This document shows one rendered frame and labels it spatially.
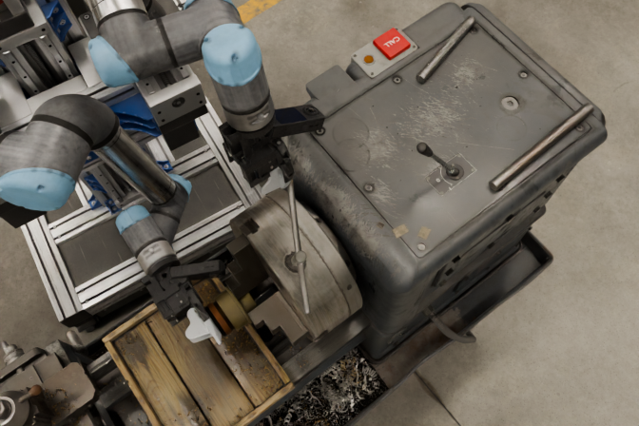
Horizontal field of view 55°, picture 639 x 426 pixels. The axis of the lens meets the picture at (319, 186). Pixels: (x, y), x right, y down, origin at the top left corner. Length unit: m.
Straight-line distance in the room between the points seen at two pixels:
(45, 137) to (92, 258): 1.28
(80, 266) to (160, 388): 0.99
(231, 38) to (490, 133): 0.64
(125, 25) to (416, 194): 0.62
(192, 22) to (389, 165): 0.51
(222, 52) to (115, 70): 0.17
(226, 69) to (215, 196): 1.58
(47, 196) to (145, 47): 0.37
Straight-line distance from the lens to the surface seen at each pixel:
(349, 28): 3.05
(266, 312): 1.30
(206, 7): 0.94
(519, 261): 1.99
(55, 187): 1.17
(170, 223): 1.50
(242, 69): 0.84
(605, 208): 2.79
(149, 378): 1.54
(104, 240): 2.43
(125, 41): 0.93
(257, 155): 0.98
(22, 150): 1.19
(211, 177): 2.43
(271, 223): 1.21
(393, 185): 1.22
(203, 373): 1.51
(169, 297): 1.32
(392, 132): 1.27
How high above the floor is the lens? 2.35
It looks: 65 degrees down
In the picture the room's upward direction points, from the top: 3 degrees counter-clockwise
